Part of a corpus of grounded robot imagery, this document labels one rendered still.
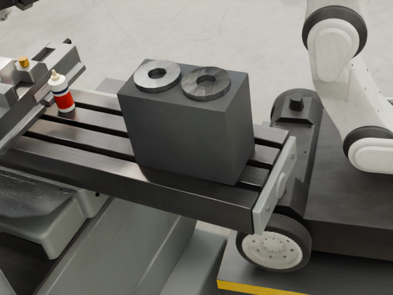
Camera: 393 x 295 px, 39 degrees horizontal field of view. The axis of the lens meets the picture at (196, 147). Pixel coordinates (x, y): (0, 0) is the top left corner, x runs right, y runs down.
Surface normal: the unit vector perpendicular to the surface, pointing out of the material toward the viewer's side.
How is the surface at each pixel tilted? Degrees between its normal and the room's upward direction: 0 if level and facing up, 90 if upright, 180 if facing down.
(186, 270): 0
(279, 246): 90
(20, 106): 90
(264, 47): 0
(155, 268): 90
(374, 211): 0
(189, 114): 90
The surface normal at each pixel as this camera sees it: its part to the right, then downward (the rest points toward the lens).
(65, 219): 0.90, 0.19
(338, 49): -0.27, 0.68
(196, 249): -0.14, -0.73
